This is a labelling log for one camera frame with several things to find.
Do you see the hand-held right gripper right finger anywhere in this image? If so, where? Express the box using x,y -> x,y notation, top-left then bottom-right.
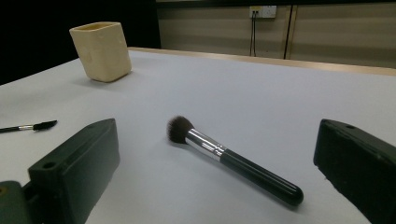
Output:
313,119 -> 396,224

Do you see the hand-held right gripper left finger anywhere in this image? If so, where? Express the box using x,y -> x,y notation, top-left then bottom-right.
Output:
27,118 -> 121,224

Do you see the thin black makeup brush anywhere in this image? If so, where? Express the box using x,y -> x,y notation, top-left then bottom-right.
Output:
0,119 -> 59,134

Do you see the large black makeup brush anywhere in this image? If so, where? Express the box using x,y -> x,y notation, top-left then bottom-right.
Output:
166,115 -> 304,207

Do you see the cream square ceramic cup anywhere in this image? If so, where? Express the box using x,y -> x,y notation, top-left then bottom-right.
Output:
68,21 -> 133,83

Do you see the black cable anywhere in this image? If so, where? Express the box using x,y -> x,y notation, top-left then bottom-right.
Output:
249,11 -> 254,57
252,11 -> 258,58

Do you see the white wall socket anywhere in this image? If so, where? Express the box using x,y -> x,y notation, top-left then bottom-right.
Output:
248,5 -> 277,19

